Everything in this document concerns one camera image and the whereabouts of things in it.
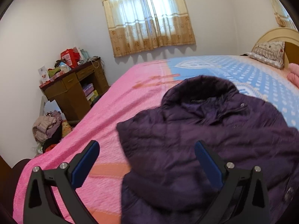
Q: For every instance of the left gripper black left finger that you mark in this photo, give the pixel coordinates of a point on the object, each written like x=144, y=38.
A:
x=40, y=204

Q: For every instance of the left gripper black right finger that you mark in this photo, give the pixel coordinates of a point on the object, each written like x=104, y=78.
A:
x=253, y=203

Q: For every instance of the dark purple puffer jacket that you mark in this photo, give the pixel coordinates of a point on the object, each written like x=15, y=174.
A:
x=167, y=184

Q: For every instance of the pile of beige clothes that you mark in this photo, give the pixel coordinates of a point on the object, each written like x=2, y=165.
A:
x=45, y=126

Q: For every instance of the brown wooden desk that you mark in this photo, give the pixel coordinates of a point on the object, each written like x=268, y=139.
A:
x=67, y=90

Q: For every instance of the white greeting card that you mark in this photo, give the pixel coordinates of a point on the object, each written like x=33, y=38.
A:
x=43, y=72

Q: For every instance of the folded pink quilt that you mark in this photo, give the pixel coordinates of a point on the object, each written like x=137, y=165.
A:
x=293, y=75

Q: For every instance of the grey patterned pillow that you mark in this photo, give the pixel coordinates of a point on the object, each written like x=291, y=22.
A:
x=269, y=53

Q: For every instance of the pink and blue bed blanket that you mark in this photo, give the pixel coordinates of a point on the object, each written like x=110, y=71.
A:
x=142, y=87

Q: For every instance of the red gift bag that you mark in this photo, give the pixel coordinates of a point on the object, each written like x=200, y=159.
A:
x=71, y=57

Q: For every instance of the cream wooden headboard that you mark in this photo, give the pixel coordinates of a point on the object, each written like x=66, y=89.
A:
x=291, y=39

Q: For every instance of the beige patterned window curtain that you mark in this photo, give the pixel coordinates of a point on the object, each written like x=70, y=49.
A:
x=137, y=26

